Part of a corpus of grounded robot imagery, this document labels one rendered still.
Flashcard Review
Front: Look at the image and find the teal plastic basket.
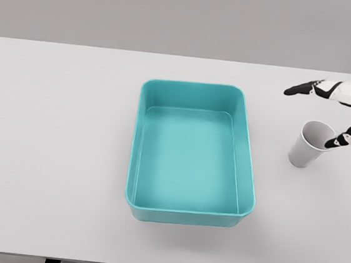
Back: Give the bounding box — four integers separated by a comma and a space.
121, 75, 268, 233

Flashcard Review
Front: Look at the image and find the white paper cup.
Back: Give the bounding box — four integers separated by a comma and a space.
287, 117, 340, 171

